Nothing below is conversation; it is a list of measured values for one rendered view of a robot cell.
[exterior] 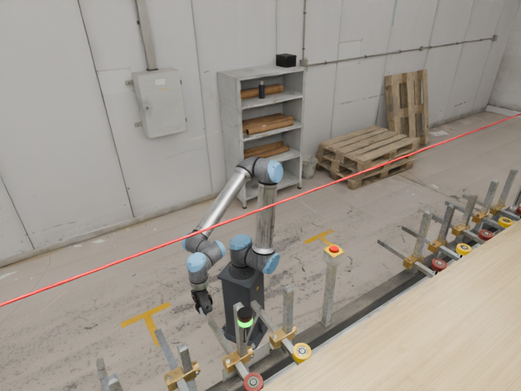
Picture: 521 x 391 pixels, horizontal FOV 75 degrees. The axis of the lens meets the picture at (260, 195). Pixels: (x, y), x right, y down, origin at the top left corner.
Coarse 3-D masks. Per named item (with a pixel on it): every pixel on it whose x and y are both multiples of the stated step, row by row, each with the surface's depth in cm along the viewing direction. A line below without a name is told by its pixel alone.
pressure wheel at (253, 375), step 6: (252, 372) 139; (246, 378) 137; (252, 378) 137; (258, 378) 136; (246, 384) 134; (252, 384) 135; (258, 384) 135; (246, 390) 134; (252, 390) 132; (258, 390) 133
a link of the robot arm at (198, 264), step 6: (198, 252) 160; (192, 258) 157; (198, 258) 157; (204, 258) 157; (192, 264) 154; (198, 264) 154; (204, 264) 156; (210, 264) 161; (192, 270) 155; (198, 270) 155; (204, 270) 158; (192, 276) 157; (198, 276) 157; (204, 276) 159; (192, 282) 160; (198, 282) 159
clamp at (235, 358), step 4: (248, 348) 152; (236, 352) 151; (248, 352) 150; (252, 352) 151; (228, 356) 149; (232, 356) 149; (236, 356) 149; (244, 356) 149; (248, 356) 150; (252, 356) 151; (224, 360) 148; (232, 360) 147; (236, 360) 147; (240, 360) 148; (244, 360) 150; (248, 360) 151; (224, 364) 148; (228, 364) 146; (232, 364) 146; (228, 368) 145; (232, 368) 147; (228, 372) 147
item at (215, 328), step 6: (210, 324) 165; (216, 324) 165; (216, 330) 162; (216, 336) 160; (222, 336) 159; (222, 342) 156; (228, 342) 156; (228, 348) 154; (228, 354) 151; (240, 366) 146; (240, 372) 144; (246, 372) 143
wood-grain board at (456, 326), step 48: (432, 288) 177; (480, 288) 176; (384, 336) 153; (432, 336) 152; (480, 336) 152; (288, 384) 135; (336, 384) 134; (384, 384) 134; (432, 384) 133; (480, 384) 133
